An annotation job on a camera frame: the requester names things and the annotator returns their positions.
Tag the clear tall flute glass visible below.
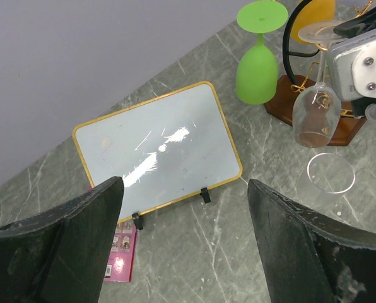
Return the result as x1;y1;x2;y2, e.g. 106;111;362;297
296;153;356;210

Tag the gold wire wine glass rack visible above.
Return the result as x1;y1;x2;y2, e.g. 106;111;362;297
264;1;366;148

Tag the orange plastic wine glass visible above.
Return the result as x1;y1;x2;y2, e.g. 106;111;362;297
290;0;336;44

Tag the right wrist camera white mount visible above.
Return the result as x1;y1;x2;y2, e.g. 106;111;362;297
326;29;376;102

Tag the pink sticker book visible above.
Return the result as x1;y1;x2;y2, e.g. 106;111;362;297
86;186;138;283

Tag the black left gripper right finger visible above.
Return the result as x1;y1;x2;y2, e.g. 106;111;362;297
247;179;376;302

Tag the gold framed whiteboard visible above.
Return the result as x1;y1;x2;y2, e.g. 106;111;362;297
72;81;243;222

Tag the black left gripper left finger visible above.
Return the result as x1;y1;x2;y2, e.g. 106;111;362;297
0;177;124;302

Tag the green plastic wine glass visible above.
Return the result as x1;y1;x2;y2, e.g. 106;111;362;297
235;1;288;105

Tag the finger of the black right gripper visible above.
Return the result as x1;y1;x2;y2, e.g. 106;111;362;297
333;7;376;37

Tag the clear wine glass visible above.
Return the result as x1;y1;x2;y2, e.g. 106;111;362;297
292;20;344;148

